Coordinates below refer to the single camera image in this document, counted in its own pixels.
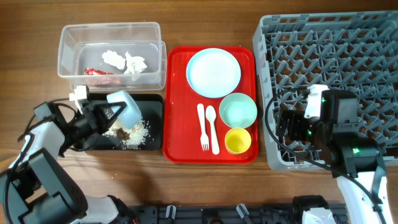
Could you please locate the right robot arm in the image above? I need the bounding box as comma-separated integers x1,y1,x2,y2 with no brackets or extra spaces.
269,90,393,223

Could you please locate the mint green bowl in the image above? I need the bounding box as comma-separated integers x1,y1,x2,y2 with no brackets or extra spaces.
219,93,257,128

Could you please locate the white plastic fork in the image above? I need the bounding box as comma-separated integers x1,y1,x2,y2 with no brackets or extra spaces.
197,103,209,151

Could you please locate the grey dishwasher rack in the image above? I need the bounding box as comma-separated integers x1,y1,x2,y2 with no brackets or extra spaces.
252,11,397,166

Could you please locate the white plastic spoon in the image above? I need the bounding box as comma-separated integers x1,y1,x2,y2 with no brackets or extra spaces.
205,105,220,155

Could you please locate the white napkin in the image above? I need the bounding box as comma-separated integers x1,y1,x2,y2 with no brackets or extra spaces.
101,50,126,70
124,52,147,74

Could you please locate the light blue bowl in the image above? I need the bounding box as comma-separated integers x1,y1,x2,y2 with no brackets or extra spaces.
106,91,142,129

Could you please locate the yellow plastic cup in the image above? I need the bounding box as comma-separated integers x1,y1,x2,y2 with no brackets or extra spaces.
224,128,252,154

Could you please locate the red strawberry cake wrapper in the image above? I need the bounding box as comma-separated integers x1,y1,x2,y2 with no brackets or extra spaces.
84,67,122,85

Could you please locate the clear plastic waste bin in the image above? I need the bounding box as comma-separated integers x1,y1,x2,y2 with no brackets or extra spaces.
57,22,167,91

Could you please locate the food scraps and rice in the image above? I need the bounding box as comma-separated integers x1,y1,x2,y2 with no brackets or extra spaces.
103,119,150,150

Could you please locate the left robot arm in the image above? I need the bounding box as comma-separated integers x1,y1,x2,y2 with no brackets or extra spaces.
1,101,139,223

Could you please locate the black food waste tray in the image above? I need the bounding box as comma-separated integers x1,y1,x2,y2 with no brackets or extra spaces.
73,93,164,151

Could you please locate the light blue plate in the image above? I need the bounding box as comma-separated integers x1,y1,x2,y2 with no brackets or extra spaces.
186,48,242,98

